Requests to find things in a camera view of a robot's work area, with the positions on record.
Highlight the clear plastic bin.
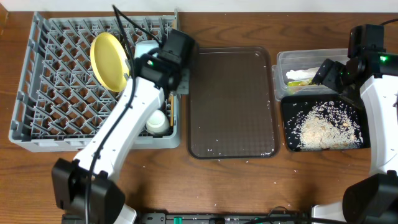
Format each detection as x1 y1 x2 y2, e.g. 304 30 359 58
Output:
272 49 349 101

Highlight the wooden chopstick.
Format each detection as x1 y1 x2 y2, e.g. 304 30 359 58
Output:
169 94 174 127

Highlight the white cup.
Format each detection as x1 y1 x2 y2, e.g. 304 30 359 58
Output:
146 110 170 136

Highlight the white napkin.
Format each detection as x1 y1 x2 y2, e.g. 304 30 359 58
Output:
286 67 319 81

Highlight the black waste tray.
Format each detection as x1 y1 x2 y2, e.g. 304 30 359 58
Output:
280 93 371 152

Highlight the yellow plate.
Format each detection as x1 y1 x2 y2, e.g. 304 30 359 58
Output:
90 32 129 92

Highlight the light blue bowl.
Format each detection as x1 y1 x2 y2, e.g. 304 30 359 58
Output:
134 40 159 58

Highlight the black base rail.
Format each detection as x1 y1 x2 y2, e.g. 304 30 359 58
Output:
134 212 297 224

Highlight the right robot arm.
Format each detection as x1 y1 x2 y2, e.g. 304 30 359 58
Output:
309 24 397 223

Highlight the left black cable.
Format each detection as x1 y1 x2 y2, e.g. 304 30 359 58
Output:
84 4 164 224

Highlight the green snack wrapper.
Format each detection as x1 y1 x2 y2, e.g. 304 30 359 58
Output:
287 78 313 86

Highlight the dark brown serving tray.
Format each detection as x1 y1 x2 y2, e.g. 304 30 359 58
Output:
187 47 280 159

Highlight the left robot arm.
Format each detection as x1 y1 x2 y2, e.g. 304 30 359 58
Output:
52 29 198 223

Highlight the rice food waste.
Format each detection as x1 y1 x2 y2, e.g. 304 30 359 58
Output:
287 100 364 149

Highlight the grey dishwasher rack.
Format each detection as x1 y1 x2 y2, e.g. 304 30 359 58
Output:
8 9 182 153

